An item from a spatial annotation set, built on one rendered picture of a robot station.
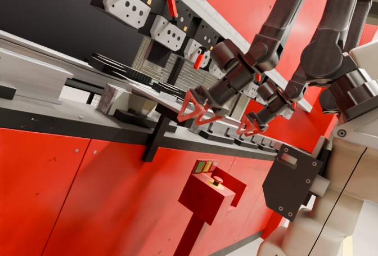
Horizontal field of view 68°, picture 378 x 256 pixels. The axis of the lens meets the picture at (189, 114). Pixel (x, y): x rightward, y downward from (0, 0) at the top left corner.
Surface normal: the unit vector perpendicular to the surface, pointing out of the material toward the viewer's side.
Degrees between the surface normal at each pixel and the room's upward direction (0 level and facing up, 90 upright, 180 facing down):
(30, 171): 90
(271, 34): 90
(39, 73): 90
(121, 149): 90
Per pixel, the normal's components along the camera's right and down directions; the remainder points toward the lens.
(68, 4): 0.72, 0.38
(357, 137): -0.49, -0.14
